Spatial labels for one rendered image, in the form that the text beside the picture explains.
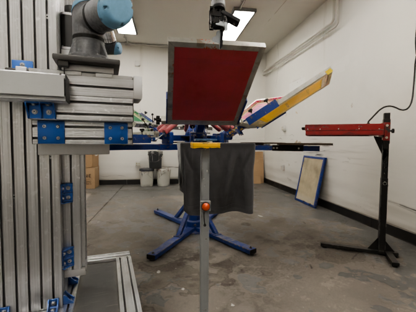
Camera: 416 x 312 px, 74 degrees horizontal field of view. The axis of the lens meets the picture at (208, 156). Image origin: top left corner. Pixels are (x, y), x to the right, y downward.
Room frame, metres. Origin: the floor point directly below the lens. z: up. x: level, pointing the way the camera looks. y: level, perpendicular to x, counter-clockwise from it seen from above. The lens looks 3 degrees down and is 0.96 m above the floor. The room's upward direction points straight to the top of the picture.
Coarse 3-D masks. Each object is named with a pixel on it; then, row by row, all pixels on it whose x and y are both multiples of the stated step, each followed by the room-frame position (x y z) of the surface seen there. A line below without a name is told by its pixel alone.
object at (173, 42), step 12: (168, 48) 1.65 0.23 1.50; (204, 48) 1.67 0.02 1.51; (216, 48) 1.67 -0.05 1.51; (228, 48) 1.68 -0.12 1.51; (240, 48) 1.69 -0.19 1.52; (252, 48) 1.69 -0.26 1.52; (264, 48) 1.70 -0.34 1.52; (168, 60) 1.72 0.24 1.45; (168, 72) 1.81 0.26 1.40; (252, 72) 1.86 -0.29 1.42; (168, 84) 1.90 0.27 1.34; (168, 96) 2.00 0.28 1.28; (168, 108) 2.11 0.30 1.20; (240, 108) 2.18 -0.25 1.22; (168, 120) 2.24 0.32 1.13; (180, 120) 2.25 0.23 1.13; (192, 120) 2.26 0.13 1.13
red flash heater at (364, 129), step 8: (312, 128) 2.31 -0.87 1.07; (320, 128) 2.29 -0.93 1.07; (328, 128) 2.27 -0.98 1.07; (336, 128) 2.25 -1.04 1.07; (344, 128) 2.22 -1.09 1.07; (352, 128) 2.20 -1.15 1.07; (360, 128) 2.18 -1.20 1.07; (368, 128) 2.16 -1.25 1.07; (376, 128) 2.14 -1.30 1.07; (384, 128) 2.23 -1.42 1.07; (384, 136) 2.22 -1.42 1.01
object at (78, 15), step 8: (80, 0) 1.04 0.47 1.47; (88, 0) 1.05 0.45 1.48; (72, 8) 1.06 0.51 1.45; (80, 8) 1.03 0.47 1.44; (72, 16) 1.06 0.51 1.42; (80, 16) 1.03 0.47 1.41; (72, 24) 1.07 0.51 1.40; (80, 24) 1.05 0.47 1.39; (88, 24) 1.03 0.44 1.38; (72, 32) 1.07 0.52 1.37; (80, 32) 1.05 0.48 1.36; (88, 32) 1.05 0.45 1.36; (96, 32) 1.06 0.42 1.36
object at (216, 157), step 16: (224, 144) 1.61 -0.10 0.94; (240, 144) 1.62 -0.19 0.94; (192, 160) 1.59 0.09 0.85; (224, 160) 1.62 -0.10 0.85; (240, 160) 1.64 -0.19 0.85; (192, 176) 1.59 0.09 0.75; (224, 176) 1.63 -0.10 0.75; (240, 176) 1.65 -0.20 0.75; (192, 192) 1.59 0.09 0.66; (224, 192) 1.63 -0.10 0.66; (240, 192) 1.65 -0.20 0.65; (192, 208) 1.59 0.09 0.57; (224, 208) 1.63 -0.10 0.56; (240, 208) 1.65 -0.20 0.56
